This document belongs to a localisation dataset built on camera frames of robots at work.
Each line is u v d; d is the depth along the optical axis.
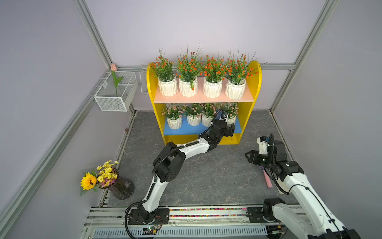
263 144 0.72
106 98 0.79
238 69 0.60
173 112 0.81
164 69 0.64
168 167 0.53
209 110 0.82
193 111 0.81
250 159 0.71
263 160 0.67
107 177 0.64
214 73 0.58
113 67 0.89
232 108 0.82
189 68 0.60
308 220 0.45
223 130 0.72
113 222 0.73
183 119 0.93
